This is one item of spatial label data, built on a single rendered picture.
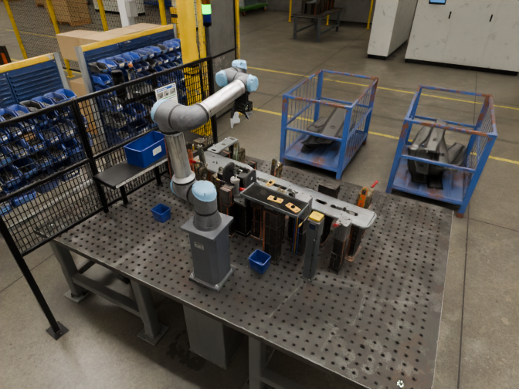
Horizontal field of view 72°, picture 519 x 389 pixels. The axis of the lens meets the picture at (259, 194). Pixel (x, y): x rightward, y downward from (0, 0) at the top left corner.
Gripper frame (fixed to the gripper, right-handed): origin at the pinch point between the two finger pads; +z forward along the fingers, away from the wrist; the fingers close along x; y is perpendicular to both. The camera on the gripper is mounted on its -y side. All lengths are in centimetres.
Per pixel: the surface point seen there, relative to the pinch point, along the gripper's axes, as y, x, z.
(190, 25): -96, 61, -33
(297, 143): -89, 221, 135
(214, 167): -35, 10, 46
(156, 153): -71, -10, 38
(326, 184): 42, 34, 45
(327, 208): 53, 15, 48
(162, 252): -26, -53, 76
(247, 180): 9.8, -7.1, 32.1
